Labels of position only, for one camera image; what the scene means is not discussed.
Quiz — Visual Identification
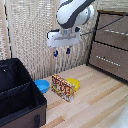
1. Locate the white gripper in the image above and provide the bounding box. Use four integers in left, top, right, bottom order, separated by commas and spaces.
46, 27, 82, 58

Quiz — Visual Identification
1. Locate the silver drawer handle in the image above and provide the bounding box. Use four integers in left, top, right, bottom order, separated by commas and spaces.
101, 28, 128, 36
95, 55, 122, 67

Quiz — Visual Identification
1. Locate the dark brown drawer cabinet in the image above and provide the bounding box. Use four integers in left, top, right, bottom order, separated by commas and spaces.
86, 9, 128, 83

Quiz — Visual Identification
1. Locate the brown drawer front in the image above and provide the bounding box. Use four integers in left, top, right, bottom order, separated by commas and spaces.
88, 41, 128, 81
94, 13, 128, 51

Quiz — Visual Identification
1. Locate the yellow bowl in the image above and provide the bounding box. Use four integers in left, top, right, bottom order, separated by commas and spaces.
65, 77, 82, 93

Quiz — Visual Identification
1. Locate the red yellow cracker box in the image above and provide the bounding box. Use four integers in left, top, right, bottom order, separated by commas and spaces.
51, 73, 77, 103

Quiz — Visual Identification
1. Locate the beige woven folding screen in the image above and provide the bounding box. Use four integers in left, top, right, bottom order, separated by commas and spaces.
0, 0, 101, 82

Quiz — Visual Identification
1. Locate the blue bowl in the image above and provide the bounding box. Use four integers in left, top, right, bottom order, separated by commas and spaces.
34, 79, 51, 95

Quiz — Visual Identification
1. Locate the black fabric storage box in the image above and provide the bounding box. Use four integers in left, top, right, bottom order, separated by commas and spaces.
0, 57, 48, 128

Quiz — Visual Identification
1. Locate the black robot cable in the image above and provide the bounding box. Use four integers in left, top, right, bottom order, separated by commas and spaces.
79, 14, 128, 36

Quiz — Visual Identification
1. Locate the black strap handle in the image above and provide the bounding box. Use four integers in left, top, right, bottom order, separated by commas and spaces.
33, 114, 41, 128

